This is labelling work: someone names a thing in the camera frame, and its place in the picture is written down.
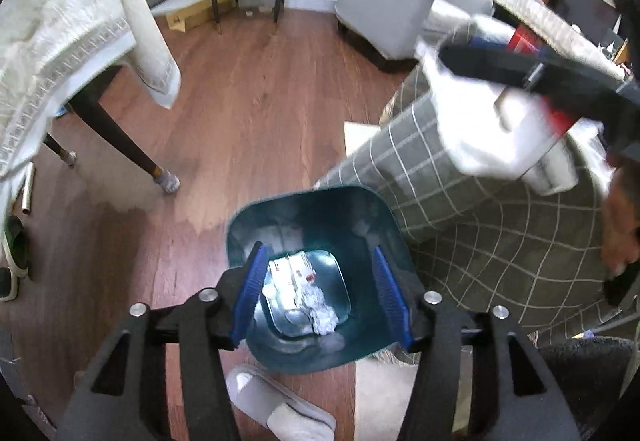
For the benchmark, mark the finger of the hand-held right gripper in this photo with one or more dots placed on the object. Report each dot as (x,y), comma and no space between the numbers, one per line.
(490,66)

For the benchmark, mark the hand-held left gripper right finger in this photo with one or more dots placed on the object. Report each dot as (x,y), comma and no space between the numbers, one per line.
(392,306)

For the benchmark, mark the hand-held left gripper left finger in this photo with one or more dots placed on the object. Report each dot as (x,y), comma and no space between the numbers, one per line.
(247,296)

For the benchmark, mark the torn white labelled envelope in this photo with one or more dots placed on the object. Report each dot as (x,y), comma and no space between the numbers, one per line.
(290,271)

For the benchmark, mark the long white red box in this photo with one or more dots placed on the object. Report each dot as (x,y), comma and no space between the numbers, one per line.
(480,131)

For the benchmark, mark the white paper ball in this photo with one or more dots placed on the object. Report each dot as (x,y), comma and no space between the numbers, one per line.
(322,318)

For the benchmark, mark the teal plastic trash bin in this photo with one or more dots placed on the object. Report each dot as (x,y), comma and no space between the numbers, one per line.
(320,221)

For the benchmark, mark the person's right hand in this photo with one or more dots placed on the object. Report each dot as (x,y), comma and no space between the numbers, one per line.
(620,221)

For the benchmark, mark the black monitor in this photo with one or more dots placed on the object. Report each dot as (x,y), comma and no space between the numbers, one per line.
(585,6)

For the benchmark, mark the grey checked tablecloth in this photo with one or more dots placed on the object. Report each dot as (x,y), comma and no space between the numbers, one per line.
(475,246)

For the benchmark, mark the white slipper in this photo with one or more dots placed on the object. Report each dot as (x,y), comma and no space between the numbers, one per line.
(280,401)

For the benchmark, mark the dark fuzzy cloth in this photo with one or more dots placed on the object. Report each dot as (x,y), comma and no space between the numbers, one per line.
(590,371)

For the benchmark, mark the dark wooden table leg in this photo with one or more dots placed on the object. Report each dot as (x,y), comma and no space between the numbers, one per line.
(115,126)
(60,151)

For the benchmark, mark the green slipper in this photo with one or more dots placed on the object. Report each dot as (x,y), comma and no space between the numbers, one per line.
(15,246)
(6,283)

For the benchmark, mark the metal tube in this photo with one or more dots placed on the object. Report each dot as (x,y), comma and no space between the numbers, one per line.
(27,188)

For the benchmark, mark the flat cardboard box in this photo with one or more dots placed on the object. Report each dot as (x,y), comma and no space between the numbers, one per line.
(195,16)

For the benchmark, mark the beige patterned tablecloth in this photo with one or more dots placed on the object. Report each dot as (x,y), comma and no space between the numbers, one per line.
(65,21)

